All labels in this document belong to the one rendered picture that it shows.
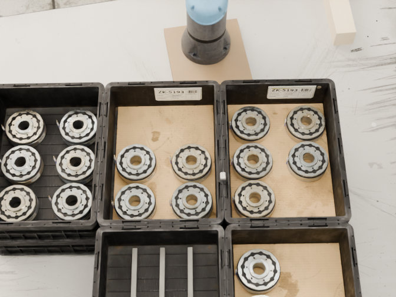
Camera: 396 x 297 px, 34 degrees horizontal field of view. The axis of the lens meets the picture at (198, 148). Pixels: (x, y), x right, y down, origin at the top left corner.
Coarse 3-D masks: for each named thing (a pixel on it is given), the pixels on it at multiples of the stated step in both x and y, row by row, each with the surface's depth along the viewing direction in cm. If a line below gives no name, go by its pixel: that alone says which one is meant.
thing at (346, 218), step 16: (240, 80) 172; (256, 80) 172; (272, 80) 172; (288, 80) 172; (304, 80) 171; (320, 80) 171; (224, 96) 170; (224, 112) 169; (336, 112) 167; (224, 128) 165; (336, 128) 165; (224, 144) 163; (336, 144) 163; (224, 160) 161; (224, 192) 157; (224, 208) 155
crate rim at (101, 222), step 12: (108, 84) 172; (120, 84) 172; (132, 84) 173; (144, 84) 173; (156, 84) 171; (168, 84) 171; (180, 84) 171; (192, 84) 171; (204, 84) 171; (216, 84) 171; (108, 96) 170; (216, 96) 170; (108, 108) 168; (216, 108) 169; (108, 120) 167; (216, 120) 166; (216, 132) 165; (216, 144) 163; (216, 156) 162; (216, 168) 160
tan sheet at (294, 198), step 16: (272, 112) 179; (288, 112) 179; (272, 128) 176; (240, 144) 174; (272, 144) 174; (288, 144) 174; (320, 144) 174; (304, 160) 172; (272, 176) 170; (288, 176) 170; (288, 192) 168; (304, 192) 168; (320, 192) 168; (288, 208) 166; (304, 208) 166; (320, 208) 166
